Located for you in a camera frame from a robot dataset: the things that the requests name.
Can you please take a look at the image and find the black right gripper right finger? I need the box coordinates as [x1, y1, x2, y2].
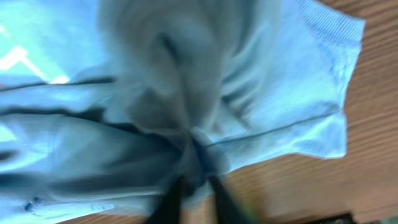
[208, 175, 254, 224]

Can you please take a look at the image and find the light blue t-shirt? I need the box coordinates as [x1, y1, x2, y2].
[1, 0, 365, 223]

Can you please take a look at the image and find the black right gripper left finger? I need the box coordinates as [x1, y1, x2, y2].
[146, 176, 184, 224]

